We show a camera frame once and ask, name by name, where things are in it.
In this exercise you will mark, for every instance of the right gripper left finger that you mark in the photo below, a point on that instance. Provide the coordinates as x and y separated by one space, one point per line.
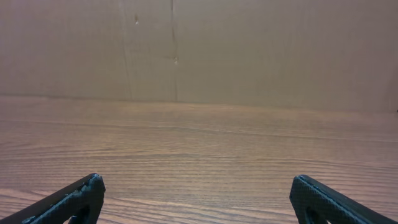
80 202

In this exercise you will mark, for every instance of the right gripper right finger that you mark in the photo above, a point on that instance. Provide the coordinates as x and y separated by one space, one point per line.
316 203

